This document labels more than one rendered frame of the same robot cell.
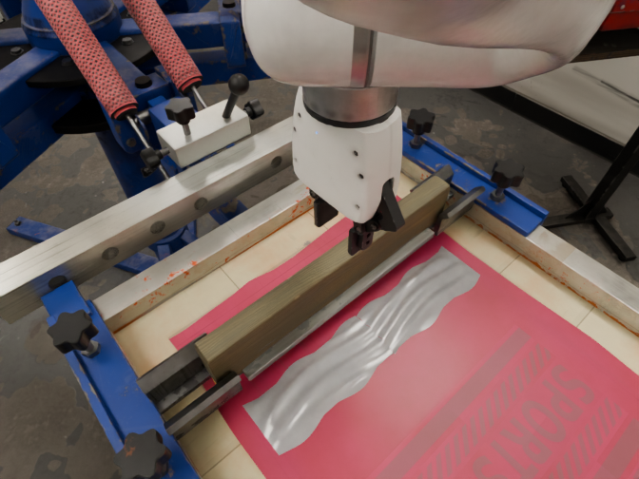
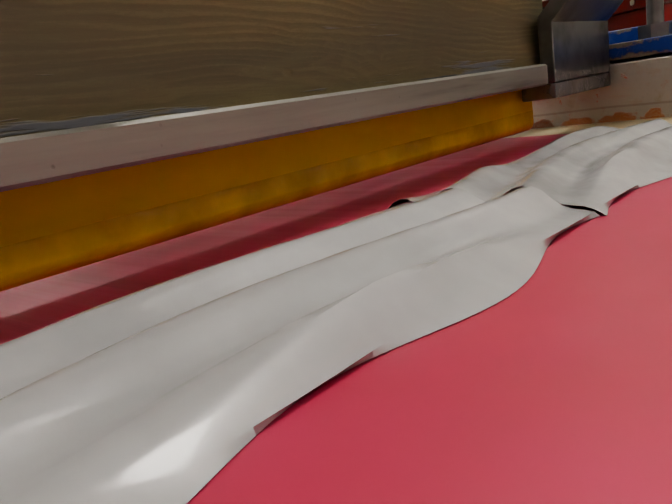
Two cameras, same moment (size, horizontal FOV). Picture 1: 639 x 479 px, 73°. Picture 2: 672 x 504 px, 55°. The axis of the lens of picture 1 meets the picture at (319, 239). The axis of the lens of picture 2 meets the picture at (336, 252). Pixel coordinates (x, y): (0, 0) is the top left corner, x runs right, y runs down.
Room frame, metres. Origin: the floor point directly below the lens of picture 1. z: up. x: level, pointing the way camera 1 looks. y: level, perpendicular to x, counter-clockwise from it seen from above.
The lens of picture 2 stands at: (0.08, -0.01, 0.99)
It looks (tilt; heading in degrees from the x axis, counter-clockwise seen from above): 13 degrees down; 353
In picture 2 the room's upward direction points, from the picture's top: 9 degrees counter-clockwise
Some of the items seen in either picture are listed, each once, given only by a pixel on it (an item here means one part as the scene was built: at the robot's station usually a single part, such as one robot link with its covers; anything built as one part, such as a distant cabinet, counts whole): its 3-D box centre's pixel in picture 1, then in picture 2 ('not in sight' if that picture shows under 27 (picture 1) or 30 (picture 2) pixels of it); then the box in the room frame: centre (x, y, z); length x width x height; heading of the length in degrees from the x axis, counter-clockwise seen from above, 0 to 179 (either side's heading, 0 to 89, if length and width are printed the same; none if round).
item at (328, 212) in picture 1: (319, 194); not in sight; (0.33, 0.00, 1.13); 0.03 x 0.03 x 0.07; 42
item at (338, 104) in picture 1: (344, 74); not in sight; (0.31, -0.02, 1.29); 0.09 x 0.07 x 0.03; 42
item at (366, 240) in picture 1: (370, 234); not in sight; (0.27, -0.05, 1.13); 0.03 x 0.03 x 0.07; 42
